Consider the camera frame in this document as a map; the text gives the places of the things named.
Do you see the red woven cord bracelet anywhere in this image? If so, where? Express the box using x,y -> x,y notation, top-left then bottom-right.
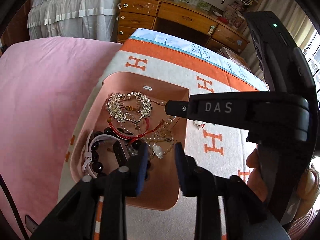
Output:
107,116 -> 166,143

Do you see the multi strand pearl necklace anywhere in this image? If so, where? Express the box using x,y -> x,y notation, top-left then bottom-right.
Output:
139,115 -> 181,153

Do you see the pink smart watch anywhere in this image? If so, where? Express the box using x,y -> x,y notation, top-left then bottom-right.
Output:
81,131 -> 131,178

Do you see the pink jewelry tray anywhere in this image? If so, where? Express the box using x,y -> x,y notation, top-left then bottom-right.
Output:
69,71 -> 190,211

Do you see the black bead bracelet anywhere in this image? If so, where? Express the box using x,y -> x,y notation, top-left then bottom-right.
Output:
90,127 -> 152,181

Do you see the person right hand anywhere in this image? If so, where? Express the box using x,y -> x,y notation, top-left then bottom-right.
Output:
245,147 -> 320,203

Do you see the orange H pattern blanket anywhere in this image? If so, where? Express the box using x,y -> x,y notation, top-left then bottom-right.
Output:
57,38 -> 270,240

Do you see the window security grille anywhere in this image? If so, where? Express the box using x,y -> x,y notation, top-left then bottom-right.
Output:
301,28 -> 320,93

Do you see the stack of books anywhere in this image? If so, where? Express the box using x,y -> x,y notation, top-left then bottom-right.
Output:
220,47 -> 251,72

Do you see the beige curtain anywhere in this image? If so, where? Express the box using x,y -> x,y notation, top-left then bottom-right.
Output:
241,0 -> 315,80

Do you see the wooden desk with drawers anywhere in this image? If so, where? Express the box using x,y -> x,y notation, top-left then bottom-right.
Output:
117,0 -> 249,55

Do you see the white lace covered piano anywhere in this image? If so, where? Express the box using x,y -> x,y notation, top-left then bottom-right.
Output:
27,0 -> 120,41

